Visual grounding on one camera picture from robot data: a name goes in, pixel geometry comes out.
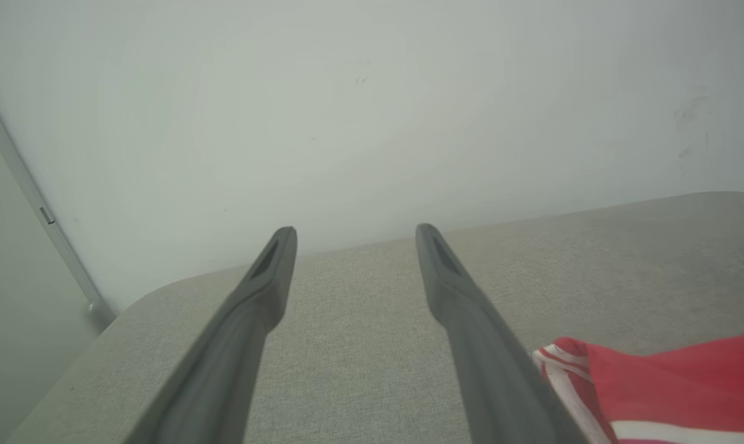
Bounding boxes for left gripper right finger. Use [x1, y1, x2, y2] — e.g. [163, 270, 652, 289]
[415, 223, 589, 444]

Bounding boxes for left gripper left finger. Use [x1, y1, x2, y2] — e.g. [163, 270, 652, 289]
[122, 226, 298, 444]

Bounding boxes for red Bulls basketball jersey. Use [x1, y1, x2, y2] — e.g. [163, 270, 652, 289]
[532, 330, 744, 444]

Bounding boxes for grey wall trim strip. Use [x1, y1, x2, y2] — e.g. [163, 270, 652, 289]
[0, 71, 117, 331]

